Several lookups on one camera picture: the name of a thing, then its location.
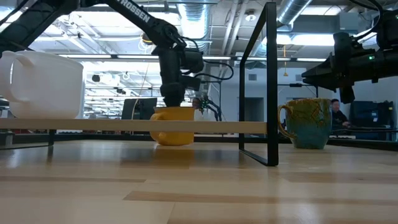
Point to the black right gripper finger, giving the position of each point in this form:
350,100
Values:
323,76

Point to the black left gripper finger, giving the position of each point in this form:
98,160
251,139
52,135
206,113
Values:
173,95

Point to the yellow ceramic mug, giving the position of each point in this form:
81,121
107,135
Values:
174,113

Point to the green glazed ceramic mug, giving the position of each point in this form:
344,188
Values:
308,124

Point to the background black robot arm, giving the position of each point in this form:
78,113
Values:
214,109

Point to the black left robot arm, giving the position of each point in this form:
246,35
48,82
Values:
136,12

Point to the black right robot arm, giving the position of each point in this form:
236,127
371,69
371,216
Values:
388,31

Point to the person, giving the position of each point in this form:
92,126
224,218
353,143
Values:
337,116
196,104

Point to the dark computer monitor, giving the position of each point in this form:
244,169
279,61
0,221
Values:
140,109

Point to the ceiling light panel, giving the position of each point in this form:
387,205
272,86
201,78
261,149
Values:
311,39

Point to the dark equipment cabinet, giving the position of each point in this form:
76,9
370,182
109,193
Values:
373,118

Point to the white plastic jug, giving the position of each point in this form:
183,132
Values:
46,87

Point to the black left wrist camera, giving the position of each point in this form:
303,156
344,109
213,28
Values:
193,61

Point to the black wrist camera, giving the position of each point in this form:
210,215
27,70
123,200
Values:
193,61
342,43

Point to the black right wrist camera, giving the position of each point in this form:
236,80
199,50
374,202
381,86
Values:
342,43

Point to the silver ceiling duct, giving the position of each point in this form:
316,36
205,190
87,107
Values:
194,21
293,11

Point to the wooden shelf with black frame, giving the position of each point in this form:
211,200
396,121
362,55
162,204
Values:
124,126

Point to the black table edge rail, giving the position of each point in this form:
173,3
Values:
217,139

